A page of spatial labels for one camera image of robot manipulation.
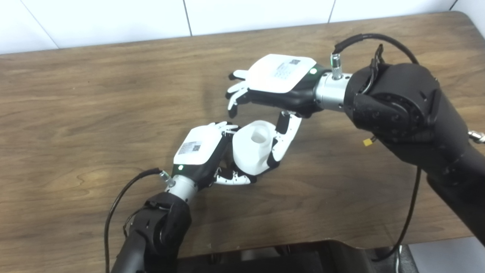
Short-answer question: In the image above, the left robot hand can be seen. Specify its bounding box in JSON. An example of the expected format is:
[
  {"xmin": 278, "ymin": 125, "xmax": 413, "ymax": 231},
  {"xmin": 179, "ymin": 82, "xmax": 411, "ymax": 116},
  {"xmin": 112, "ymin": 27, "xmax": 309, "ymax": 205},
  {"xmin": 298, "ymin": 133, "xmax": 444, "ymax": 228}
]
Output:
[{"xmin": 171, "ymin": 121, "xmax": 257, "ymax": 190}]

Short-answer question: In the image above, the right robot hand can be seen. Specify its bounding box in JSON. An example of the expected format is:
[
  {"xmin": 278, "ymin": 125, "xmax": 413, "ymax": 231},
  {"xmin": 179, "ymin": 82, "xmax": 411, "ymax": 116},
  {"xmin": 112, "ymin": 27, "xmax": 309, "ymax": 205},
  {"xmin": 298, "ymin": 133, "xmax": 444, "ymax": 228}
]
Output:
[{"xmin": 226, "ymin": 54, "xmax": 326, "ymax": 170}]

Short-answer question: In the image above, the round white piece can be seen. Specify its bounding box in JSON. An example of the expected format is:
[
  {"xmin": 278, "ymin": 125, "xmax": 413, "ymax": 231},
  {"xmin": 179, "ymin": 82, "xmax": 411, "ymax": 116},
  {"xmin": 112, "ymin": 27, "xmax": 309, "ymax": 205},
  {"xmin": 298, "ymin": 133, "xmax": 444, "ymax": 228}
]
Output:
[{"xmin": 232, "ymin": 120, "xmax": 283, "ymax": 176}]

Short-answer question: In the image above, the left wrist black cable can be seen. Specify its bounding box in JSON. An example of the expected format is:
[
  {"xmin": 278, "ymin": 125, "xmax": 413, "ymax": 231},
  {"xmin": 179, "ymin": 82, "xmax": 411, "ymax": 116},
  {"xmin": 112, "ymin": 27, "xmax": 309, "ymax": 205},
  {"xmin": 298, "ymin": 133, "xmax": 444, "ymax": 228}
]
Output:
[{"xmin": 104, "ymin": 168, "xmax": 175, "ymax": 273}]

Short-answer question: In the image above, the black robot torso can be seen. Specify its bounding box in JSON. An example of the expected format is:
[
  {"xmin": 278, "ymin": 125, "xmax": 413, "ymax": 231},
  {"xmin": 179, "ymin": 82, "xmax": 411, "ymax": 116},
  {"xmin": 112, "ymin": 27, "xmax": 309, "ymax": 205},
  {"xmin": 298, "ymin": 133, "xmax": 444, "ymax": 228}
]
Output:
[{"xmin": 176, "ymin": 240, "xmax": 379, "ymax": 273}]

